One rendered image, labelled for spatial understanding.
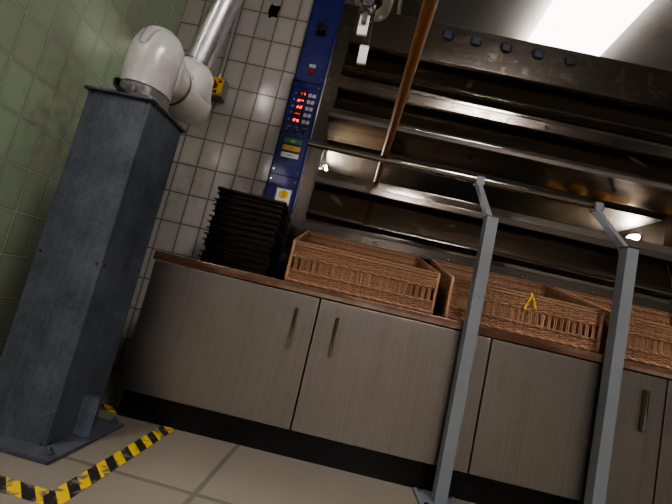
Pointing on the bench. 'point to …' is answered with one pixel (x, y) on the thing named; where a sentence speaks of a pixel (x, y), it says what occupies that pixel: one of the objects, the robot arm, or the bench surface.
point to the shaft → (408, 75)
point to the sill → (491, 210)
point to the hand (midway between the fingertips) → (361, 47)
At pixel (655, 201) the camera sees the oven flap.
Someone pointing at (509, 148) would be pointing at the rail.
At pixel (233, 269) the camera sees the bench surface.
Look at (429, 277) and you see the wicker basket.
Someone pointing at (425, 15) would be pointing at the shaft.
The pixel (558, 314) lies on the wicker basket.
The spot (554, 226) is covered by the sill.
